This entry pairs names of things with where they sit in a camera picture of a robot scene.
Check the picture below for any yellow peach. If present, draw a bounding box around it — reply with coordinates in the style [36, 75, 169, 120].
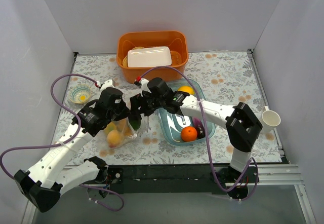
[106, 130, 124, 148]

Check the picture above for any clear zip top bag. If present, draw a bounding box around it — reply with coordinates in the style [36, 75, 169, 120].
[98, 115, 149, 150]

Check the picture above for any orange ginger root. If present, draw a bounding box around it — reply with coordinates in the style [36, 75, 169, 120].
[117, 119, 133, 137]

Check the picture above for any green lime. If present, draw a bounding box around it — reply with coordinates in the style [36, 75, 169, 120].
[129, 119, 141, 131]

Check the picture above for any purple eggplant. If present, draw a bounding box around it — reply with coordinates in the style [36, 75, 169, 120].
[192, 117, 206, 139]

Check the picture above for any orange tangerine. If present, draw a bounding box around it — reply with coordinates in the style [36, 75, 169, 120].
[181, 126, 198, 142]

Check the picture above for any yellow lemon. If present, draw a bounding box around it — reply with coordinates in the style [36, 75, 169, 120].
[178, 86, 195, 95]

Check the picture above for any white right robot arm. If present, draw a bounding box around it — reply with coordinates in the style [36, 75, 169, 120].
[128, 77, 262, 182]

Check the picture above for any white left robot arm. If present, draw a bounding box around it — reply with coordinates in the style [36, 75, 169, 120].
[14, 87, 129, 213]

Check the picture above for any small patterned bowl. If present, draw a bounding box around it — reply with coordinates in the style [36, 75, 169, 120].
[69, 85, 92, 104]

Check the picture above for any clear blue plastic tray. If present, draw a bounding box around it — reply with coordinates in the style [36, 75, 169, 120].
[157, 79, 216, 146]

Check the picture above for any white rectangular dish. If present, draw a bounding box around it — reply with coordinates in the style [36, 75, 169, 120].
[126, 46, 172, 68]

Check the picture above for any yellow plate in basket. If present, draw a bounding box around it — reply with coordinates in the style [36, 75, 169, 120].
[122, 47, 143, 67]

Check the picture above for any orange plastic basket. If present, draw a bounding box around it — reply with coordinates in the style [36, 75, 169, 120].
[116, 30, 189, 84]

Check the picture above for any white plastic cup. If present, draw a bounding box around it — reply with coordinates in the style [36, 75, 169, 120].
[259, 106, 281, 134]

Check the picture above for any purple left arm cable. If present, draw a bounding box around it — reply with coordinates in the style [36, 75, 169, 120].
[0, 73, 125, 212]

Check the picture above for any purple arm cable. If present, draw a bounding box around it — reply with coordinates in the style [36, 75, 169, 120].
[0, 73, 125, 212]
[135, 66, 260, 201]

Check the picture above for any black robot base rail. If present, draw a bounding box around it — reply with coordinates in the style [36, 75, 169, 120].
[86, 164, 259, 198]

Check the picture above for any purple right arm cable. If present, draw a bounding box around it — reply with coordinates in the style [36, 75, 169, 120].
[135, 66, 260, 201]

